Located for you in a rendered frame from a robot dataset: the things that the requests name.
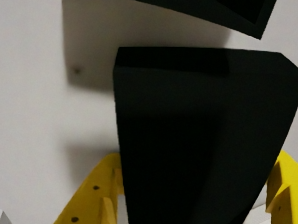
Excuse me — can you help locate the black open box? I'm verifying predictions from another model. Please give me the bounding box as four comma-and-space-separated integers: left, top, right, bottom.
134, 0, 277, 40

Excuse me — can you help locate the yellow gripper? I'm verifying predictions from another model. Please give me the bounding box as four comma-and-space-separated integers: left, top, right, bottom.
53, 150, 298, 224

